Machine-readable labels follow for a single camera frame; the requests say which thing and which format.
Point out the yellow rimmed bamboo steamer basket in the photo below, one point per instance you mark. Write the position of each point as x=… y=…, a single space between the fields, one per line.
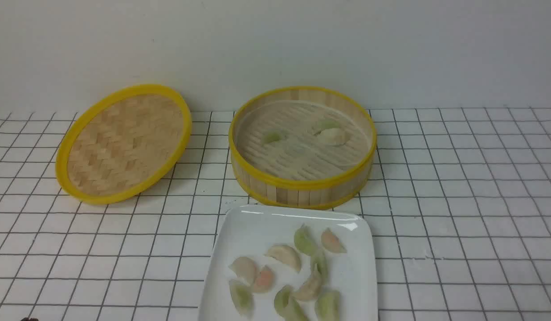
x=299 y=171

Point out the pale white dumpling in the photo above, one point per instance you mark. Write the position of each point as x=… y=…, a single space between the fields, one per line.
x=333 y=137

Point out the white dumpling plate left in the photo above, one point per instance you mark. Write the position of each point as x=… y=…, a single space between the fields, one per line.
x=244 y=268

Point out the white square ceramic plate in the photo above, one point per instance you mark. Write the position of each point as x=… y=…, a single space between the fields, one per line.
x=251 y=230

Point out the pink dumpling plate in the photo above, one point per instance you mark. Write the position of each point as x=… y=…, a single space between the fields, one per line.
x=264 y=280
x=331 y=242

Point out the green dumpling plate bottom centre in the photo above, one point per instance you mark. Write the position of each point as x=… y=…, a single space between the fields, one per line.
x=287 y=307

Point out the green dumpling plate middle right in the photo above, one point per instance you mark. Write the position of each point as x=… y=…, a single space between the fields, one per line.
x=318 y=263

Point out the white dumpling plate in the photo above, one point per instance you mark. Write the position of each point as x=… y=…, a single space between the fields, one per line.
x=311 y=288
x=244 y=268
x=286 y=255

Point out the green dumpling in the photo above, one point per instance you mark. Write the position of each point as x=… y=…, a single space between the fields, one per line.
x=324 y=125
x=272 y=136

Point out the white dumpling plate lower centre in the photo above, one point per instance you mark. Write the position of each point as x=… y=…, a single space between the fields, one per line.
x=311 y=288

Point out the pink dumpling plate top right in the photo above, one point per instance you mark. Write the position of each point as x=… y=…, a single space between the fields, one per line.
x=331 y=242

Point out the pink dumpling plate left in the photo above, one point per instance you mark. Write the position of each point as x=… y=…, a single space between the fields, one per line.
x=264 y=280

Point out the green dumpling plate bottom left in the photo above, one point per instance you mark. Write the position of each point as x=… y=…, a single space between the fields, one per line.
x=242 y=298

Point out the yellow rimmed bamboo steamer lid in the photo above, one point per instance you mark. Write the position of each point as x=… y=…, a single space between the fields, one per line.
x=123 y=144

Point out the green dumpling plate bottom right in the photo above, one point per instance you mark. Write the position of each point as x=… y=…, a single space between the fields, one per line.
x=327 y=307

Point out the green dumpling plate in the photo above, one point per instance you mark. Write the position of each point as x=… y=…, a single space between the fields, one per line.
x=287 y=307
x=304 y=242
x=327 y=307
x=318 y=263
x=242 y=298

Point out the green dumpling plate top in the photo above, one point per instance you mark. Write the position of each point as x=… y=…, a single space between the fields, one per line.
x=304 y=242

